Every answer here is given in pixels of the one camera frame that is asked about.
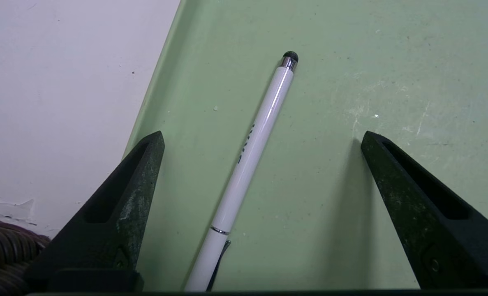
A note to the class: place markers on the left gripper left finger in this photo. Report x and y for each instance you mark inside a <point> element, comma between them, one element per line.
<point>108,230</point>

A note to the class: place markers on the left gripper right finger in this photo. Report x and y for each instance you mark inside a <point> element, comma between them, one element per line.
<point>433,222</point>

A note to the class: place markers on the white pen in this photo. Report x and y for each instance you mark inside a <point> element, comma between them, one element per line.
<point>252,152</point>

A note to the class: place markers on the dark brown wicker basket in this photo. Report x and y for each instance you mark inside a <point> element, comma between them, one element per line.
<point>5,255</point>

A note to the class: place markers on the green plastic tray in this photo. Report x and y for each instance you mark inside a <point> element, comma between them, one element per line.
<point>371,82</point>

